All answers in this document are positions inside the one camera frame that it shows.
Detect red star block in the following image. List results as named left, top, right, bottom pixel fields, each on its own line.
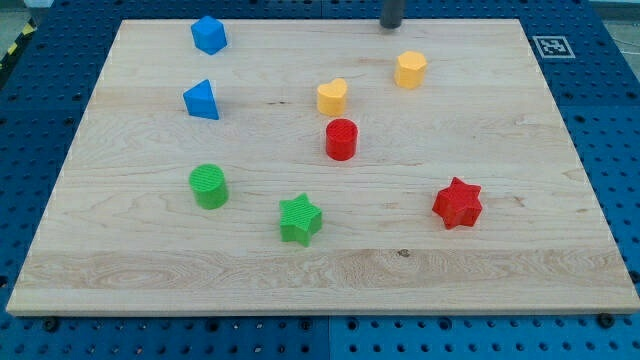
left=432, top=177, right=483, bottom=229

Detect wooden board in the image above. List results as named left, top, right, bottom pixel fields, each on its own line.
left=7, top=19, right=639, bottom=317

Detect yellow hexagon block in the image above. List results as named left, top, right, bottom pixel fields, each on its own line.
left=394, top=51, right=428, bottom=89

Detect black bolt left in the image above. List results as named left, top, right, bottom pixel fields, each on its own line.
left=42, top=317, right=60, bottom=333

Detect white fiducial marker tag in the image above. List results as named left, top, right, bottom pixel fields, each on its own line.
left=533, top=35, right=575, bottom=59

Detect yellow black hazard tape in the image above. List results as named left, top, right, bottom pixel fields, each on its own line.
left=1, top=18, right=37, bottom=70

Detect red cylinder block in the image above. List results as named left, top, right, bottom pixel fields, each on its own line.
left=325, top=118, right=358, bottom=161

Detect yellow heart block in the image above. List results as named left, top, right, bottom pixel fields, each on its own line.
left=316, top=78, right=348, bottom=116

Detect blue triangular prism block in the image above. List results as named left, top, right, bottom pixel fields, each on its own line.
left=183, top=79, right=220, bottom=120

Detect black bolt right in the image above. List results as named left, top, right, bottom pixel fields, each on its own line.
left=596, top=313, right=616, bottom=329

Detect green cylinder block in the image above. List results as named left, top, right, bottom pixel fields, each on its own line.
left=189, top=164, right=229, bottom=210

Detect black bolt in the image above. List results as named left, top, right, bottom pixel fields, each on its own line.
left=42, top=317, right=60, bottom=333
left=596, top=313, right=616, bottom=329

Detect blue cube block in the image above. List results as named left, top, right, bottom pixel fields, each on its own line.
left=190, top=16, right=228, bottom=55

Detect green star block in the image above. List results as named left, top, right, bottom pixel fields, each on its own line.
left=279, top=193, right=322, bottom=247

